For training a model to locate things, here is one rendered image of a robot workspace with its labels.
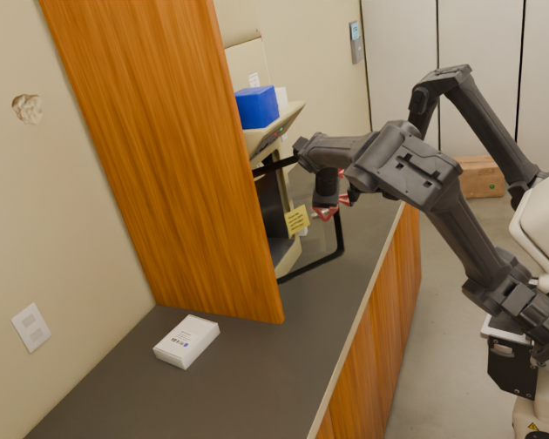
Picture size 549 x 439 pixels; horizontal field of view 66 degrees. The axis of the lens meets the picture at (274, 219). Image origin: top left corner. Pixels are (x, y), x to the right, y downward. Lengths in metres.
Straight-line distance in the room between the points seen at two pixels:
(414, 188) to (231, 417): 0.74
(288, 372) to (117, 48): 0.92
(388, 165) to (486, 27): 3.49
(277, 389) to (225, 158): 0.59
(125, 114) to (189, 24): 0.33
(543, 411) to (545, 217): 0.50
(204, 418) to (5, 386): 0.51
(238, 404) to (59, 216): 0.70
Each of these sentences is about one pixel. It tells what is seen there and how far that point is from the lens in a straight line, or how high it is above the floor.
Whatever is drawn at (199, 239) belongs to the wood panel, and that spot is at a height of 1.23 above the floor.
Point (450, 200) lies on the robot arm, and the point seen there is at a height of 1.50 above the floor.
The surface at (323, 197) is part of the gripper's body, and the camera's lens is 1.10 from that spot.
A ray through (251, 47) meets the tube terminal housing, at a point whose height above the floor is 1.69.
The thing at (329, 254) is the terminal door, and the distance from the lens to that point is 1.45.
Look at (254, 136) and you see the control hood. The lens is 1.12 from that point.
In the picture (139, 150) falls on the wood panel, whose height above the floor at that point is 1.50.
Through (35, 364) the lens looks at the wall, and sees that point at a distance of 1.36.
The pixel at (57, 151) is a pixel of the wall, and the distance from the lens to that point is 1.33.
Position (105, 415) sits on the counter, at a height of 0.94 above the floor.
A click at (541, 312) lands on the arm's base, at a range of 0.89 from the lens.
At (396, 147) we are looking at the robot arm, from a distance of 0.62.
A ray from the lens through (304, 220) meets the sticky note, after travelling 1.34.
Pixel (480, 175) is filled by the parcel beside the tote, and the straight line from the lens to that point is 3.99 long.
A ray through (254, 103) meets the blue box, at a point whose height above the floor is 1.58.
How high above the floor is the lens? 1.78
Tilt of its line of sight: 26 degrees down
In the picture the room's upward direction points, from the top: 12 degrees counter-clockwise
